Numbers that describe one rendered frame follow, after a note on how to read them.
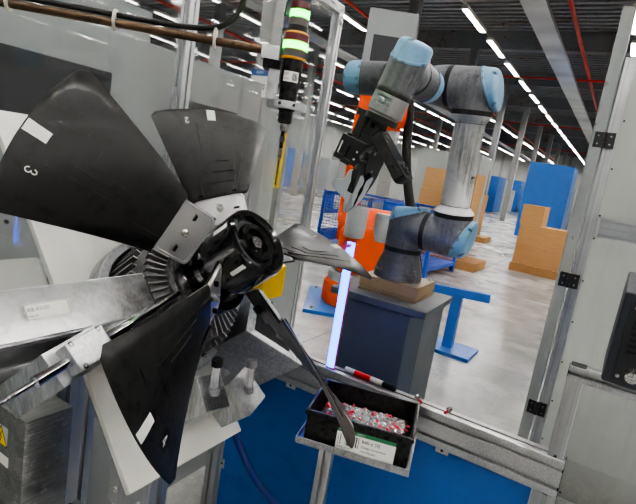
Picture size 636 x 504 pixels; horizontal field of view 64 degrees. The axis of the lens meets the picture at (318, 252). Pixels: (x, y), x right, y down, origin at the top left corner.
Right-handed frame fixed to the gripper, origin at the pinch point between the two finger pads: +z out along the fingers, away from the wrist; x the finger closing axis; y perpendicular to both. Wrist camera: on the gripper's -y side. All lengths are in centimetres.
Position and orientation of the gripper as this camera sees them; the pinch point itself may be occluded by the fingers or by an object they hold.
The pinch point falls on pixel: (350, 208)
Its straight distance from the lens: 109.7
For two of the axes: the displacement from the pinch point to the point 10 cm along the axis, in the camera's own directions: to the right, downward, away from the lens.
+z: -4.0, 8.6, 3.0
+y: -7.5, -5.0, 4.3
